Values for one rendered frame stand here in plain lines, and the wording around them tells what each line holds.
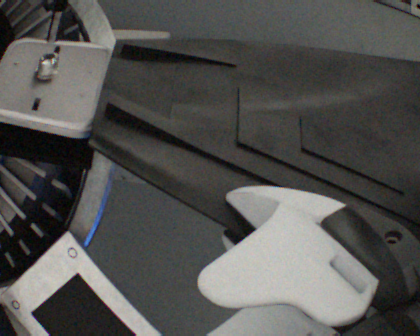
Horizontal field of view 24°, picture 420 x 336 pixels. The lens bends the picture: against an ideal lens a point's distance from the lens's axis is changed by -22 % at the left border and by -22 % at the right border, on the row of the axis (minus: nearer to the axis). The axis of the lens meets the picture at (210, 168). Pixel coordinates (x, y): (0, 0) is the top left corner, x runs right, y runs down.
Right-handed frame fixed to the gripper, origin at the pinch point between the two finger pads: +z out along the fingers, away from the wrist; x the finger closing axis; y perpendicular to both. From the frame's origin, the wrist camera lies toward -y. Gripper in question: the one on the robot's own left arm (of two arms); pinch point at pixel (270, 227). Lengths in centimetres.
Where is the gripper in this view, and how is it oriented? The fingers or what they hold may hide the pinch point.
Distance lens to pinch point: 42.2
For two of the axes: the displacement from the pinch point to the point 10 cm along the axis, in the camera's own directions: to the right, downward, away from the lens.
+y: -8.2, 3.2, -4.8
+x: -0.6, 7.8, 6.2
